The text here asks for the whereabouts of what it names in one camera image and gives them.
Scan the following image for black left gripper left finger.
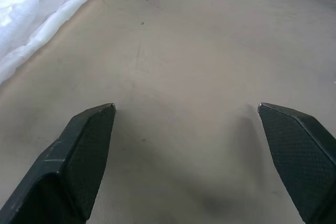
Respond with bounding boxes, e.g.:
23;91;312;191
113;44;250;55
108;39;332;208
0;103;117;224

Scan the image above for white plastic sheet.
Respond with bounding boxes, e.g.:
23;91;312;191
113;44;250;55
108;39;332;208
0;0;110;85

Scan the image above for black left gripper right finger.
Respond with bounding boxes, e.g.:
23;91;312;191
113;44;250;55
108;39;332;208
257;102;336;224

